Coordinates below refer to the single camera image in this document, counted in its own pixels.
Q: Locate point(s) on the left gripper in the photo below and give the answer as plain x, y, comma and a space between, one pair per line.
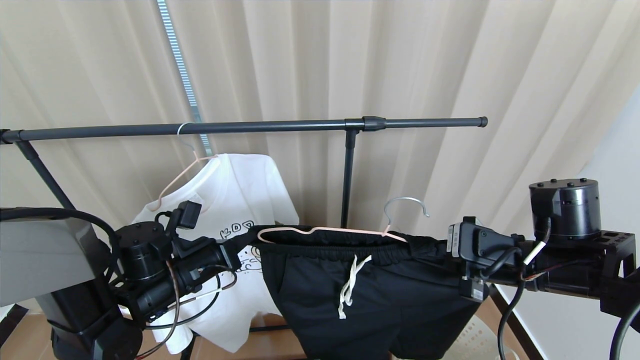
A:
200, 260

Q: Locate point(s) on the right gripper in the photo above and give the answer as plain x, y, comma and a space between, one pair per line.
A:
565, 275

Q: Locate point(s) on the white printed t-shirt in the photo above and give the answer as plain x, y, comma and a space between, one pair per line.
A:
240, 185

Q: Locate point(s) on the pink clothes hanger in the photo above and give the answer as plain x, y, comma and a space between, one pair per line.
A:
325, 229
196, 159

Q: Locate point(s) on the black garment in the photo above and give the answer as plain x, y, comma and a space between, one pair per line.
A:
400, 300

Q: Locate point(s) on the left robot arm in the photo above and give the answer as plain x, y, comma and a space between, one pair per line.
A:
50, 260

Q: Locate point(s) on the white laundry basket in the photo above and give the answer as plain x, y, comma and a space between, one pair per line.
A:
475, 342

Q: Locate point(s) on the black clothes rack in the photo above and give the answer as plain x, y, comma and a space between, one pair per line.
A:
250, 126

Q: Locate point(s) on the beige curtain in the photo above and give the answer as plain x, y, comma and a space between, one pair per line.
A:
400, 50

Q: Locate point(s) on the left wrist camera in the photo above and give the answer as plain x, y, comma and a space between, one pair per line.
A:
189, 215

